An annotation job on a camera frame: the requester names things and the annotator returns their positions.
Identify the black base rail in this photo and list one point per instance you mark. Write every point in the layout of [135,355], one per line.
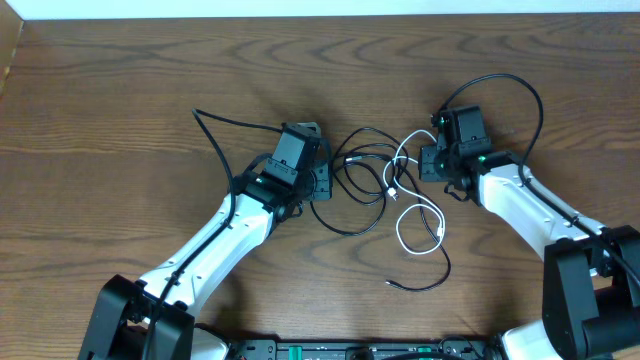
[255,346]

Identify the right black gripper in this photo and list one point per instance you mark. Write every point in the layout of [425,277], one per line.
[427,172]

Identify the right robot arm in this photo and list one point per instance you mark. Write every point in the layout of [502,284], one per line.
[590,305]

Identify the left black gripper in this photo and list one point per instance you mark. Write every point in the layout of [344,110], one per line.
[325,169]

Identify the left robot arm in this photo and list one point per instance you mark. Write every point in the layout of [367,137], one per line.
[154,316]

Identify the cardboard box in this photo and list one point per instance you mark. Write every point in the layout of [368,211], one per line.
[11,25]

